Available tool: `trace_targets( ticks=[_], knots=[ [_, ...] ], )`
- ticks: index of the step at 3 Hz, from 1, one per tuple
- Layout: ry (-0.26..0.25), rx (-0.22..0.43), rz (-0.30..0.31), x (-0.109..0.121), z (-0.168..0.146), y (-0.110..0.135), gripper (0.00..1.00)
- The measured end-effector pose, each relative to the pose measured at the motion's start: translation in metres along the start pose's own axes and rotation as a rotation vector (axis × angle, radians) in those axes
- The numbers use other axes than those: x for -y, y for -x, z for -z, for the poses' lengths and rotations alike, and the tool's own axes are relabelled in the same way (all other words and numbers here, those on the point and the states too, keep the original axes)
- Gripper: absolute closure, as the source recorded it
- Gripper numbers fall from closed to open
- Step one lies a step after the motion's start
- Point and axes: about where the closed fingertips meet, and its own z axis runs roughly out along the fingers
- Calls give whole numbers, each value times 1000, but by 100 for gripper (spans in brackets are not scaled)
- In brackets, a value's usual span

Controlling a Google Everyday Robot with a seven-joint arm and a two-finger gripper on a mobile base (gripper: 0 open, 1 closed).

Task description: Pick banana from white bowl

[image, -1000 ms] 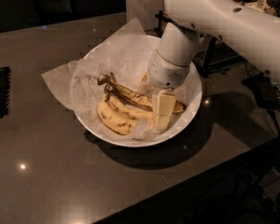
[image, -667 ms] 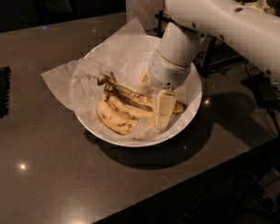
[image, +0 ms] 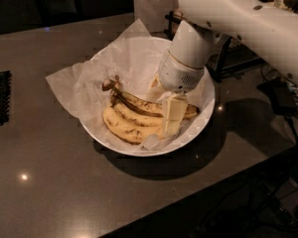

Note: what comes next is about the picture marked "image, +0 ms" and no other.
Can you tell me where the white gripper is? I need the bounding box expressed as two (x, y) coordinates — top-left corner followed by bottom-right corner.
(146, 50), (205, 138)

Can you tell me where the spotted banana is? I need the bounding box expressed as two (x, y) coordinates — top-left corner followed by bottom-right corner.
(102, 106), (164, 145)
(112, 103), (163, 127)
(101, 77), (201, 120)

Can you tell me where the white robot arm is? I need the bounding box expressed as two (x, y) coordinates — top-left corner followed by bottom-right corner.
(158, 0), (298, 138)

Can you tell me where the white bowl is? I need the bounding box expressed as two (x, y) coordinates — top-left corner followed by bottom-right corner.
(77, 37), (215, 157)

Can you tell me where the white paper liner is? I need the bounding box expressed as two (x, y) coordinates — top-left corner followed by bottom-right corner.
(47, 21), (215, 157)

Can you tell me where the black power adapter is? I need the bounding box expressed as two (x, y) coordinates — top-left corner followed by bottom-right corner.
(257, 77), (296, 115)

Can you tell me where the dark water dispenser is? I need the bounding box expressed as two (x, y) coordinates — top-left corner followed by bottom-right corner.
(35, 0), (83, 26)

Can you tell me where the black grid mat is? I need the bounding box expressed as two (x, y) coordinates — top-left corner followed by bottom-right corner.
(0, 70), (12, 126)

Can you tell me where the black wire snack rack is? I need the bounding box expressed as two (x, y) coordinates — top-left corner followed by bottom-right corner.
(165, 20), (264, 82)

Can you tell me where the black cable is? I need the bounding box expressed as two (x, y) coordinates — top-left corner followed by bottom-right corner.
(195, 112), (298, 238)

